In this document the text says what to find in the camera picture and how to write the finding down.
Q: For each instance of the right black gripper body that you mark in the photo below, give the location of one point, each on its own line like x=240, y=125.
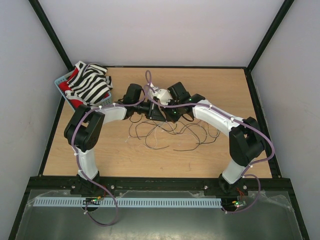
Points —
x=174, y=113

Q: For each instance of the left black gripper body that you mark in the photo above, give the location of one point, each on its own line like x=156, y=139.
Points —
x=150, y=109

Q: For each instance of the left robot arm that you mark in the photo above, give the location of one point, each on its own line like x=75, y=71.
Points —
x=84, y=128

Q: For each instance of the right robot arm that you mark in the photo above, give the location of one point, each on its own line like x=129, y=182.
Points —
x=245, y=144

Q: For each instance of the zebra striped cloth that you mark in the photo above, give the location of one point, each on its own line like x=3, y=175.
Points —
x=91, y=83

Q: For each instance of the red cloth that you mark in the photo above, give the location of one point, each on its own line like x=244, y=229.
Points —
x=67, y=93

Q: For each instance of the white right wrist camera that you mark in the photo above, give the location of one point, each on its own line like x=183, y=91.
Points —
x=163, y=96

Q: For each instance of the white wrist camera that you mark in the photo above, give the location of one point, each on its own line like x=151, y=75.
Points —
x=153, y=91
x=163, y=96

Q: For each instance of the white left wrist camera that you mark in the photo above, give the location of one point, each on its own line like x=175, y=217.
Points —
x=153, y=91

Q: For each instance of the light blue slotted cable duct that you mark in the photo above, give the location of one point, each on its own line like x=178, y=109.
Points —
x=135, y=202

